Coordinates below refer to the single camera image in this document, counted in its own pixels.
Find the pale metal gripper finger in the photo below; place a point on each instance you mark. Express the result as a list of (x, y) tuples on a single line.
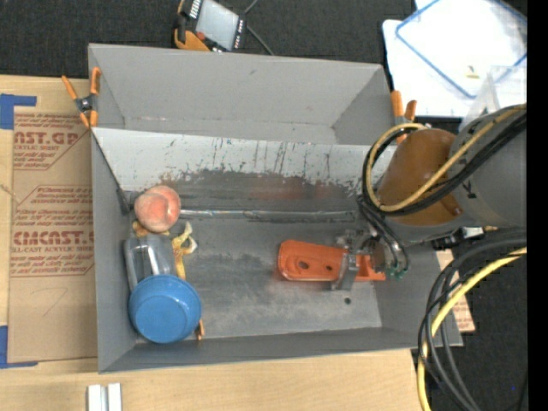
[(351, 240), (347, 274)]

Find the orange block with holes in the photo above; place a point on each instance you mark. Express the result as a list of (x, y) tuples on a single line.
[(308, 263)]

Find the grey metal bin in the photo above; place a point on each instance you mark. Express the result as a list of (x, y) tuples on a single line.
[(257, 272)]

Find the blue plastic bowl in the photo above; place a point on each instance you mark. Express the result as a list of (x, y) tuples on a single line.
[(164, 308)]

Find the pink toy peach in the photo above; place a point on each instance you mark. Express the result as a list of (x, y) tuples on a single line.
[(156, 209)]

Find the clear plastic container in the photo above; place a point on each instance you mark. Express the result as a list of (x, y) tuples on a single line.
[(147, 257)]

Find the brown cardboard board, red print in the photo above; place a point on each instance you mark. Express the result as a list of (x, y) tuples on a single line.
[(51, 272)]

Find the black cylinder on white bracket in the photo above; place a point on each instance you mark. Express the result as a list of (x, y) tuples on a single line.
[(445, 241)]

